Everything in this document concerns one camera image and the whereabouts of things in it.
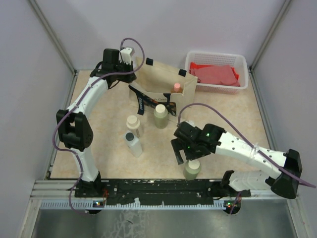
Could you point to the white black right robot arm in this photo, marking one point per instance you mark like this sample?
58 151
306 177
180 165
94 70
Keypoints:
276 171

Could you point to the green bottle beige cap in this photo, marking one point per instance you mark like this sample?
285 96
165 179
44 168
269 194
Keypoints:
161 116

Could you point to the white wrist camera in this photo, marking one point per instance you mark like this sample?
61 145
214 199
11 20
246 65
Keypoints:
125 55
191 123

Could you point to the beige canvas tote bag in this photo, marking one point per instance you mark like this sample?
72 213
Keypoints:
153 86

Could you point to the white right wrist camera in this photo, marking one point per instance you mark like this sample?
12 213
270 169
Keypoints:
191 123

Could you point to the white plastic mesh basket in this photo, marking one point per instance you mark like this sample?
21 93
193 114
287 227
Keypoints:
238 62

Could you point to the beige bottle cream cap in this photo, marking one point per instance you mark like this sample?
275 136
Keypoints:
134 125

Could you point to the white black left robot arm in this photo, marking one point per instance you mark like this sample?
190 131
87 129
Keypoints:
74 130

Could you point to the white bottle dark cap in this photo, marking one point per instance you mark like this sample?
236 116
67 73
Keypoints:
133 143

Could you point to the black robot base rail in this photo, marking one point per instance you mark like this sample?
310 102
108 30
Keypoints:
156 191

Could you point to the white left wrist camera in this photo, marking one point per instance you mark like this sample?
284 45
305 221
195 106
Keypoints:
125 55

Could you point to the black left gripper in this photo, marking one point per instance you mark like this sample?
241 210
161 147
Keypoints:
130 79

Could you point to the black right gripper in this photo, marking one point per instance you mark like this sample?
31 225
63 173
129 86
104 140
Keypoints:
178 145

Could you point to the red cloth in basket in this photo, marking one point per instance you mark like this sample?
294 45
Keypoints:
223 75

